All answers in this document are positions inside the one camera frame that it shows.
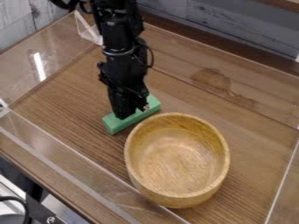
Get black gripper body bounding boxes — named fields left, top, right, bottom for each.
left=98, top=46, right=151, bottom=98

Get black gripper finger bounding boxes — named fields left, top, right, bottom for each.
left=107, top=87, right=128, bottom=120
left=126, top=90, right=150, bottom=117

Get green rectangular block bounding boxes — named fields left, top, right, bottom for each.
left=102, top=94, right=162, bottom=135

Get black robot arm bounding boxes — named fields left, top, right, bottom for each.
left=50, top=0, right=154, bottom=120

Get brown wooden bowl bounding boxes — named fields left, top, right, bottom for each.
left=124, top=112, right=230, bottom=208

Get clear acrylic tray walls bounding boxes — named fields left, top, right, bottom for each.
left=0, top=15, right=299, bottom=224

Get clear acrylic corner bracket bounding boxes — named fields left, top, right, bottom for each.
left=74, top=10, right=103, bottom=46

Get black metal table bracket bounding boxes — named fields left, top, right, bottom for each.
left=25, top=195, right=67, bottom=224

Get black cable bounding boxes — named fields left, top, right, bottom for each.
left=0, top=195, right=32, bottom=224

